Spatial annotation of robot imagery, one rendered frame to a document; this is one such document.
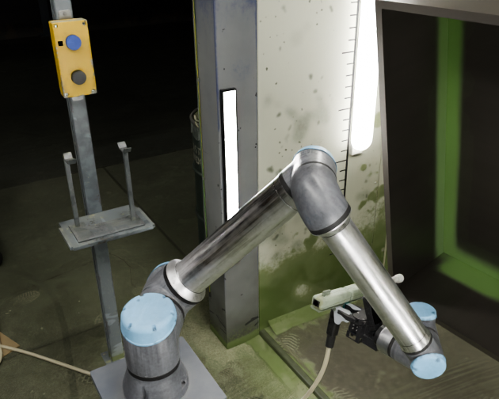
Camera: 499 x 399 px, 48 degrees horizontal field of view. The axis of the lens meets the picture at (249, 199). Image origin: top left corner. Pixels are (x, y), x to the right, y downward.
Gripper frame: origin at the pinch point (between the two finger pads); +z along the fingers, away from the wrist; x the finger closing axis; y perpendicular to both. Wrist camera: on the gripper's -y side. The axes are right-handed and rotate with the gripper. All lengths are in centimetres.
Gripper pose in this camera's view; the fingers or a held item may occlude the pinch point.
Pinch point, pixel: (336, 302)
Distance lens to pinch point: 194.4
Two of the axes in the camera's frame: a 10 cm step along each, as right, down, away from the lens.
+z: -6.6, -3.1, 6.8
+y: -1.4, 9.4, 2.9
